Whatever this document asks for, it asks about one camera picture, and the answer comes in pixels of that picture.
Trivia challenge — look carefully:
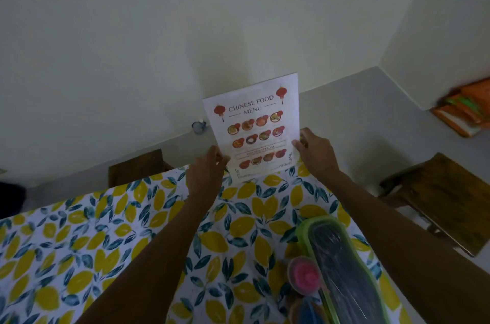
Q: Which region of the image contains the small pink lidded tub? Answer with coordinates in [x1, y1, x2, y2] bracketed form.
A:
[287, 256, 322, 297]

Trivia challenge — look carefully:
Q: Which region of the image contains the dark wooden chair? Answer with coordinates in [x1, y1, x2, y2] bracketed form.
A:
[108, 149, 175, 189]

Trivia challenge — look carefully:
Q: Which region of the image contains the lemon print tablecloth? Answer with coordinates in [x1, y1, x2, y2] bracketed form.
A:
[0, 161, 415, 324]

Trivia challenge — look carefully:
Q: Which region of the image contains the green rimmed clear lid container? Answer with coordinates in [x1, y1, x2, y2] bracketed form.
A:
[295, 215, 392, 324]

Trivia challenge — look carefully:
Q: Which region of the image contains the black object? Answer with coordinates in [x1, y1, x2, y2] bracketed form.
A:
[0, 181, 27, 220]

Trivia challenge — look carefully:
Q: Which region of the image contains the person's right hand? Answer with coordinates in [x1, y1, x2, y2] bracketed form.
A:
[292, 128, 341, 183]

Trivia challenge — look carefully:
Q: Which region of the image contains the person's left forearm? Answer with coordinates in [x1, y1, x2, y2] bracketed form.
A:
[76, 190, 223, 324]

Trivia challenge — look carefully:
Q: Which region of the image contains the white illustrated menu card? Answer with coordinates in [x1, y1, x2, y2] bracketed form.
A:
[202, 73, 301, 185]

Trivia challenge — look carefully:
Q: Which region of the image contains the small blue lidded tub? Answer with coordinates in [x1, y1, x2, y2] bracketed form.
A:
[289, 297, 329, 324]

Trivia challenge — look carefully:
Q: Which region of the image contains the person's left hand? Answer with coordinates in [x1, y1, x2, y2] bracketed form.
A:
[185, 145, 231, 202]

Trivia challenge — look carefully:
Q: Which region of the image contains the person's right forearm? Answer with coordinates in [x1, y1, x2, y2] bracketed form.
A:
[316, 167, 490, 324]

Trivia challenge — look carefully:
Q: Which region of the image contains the pile of orange packets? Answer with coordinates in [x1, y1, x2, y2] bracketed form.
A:
[431, 78, 490, 138]

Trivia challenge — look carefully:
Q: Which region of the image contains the brown wooden stool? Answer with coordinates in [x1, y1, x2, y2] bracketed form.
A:
[378, 152, 490, 258]

